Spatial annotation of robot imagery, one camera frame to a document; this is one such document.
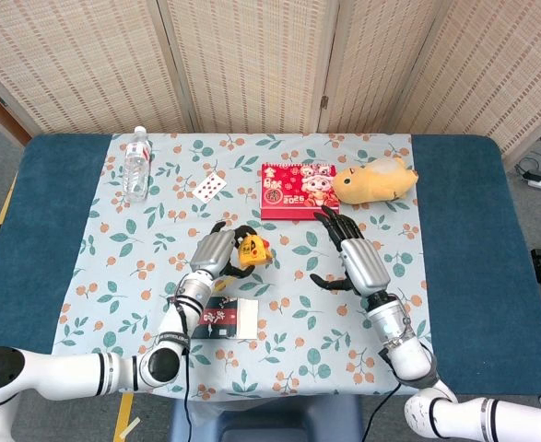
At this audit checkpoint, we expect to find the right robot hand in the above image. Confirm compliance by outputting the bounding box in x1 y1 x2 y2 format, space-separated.
310 205 393 298

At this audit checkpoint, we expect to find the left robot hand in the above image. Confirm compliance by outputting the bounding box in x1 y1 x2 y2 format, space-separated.
190 220 258 281

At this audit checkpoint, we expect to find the yellow tape measure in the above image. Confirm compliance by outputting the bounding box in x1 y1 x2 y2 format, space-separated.
237 233 272 269

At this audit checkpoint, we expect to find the playing card with red pips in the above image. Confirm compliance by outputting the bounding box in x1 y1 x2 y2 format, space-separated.
192 173 229 204

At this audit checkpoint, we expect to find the dark boxed book set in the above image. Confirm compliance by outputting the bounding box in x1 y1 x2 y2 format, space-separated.
190 297 259 342

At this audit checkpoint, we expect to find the yellow plush toy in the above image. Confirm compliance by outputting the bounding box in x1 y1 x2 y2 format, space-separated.
332 157 419 205

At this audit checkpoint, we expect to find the red 2026 desk calendar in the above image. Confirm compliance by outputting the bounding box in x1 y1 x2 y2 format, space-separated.
260 162 341 221

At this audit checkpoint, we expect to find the floral print tablecloth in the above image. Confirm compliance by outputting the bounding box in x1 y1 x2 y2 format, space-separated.
41 133 438 400

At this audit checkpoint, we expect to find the dark blue table cover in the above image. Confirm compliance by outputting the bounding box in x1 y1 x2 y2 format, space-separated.
0 133 541 398

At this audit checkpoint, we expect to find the clear plastic water bottle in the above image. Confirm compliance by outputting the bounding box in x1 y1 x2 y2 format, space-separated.
123 126 153 203

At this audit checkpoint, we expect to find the woven bamboo folding screen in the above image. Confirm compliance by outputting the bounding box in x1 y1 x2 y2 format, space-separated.
0 0 541 157

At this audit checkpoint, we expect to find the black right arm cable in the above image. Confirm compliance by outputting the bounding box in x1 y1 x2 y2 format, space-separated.
365 347 437 442

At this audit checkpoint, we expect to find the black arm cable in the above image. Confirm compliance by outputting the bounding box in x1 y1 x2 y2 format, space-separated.
365 347 437 442
165 294 194 442

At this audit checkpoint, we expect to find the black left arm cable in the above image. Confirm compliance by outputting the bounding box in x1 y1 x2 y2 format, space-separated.
165 294 194 442

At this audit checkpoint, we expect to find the black power adapter with cable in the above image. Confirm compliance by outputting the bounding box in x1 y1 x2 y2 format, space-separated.
514 154 541 182

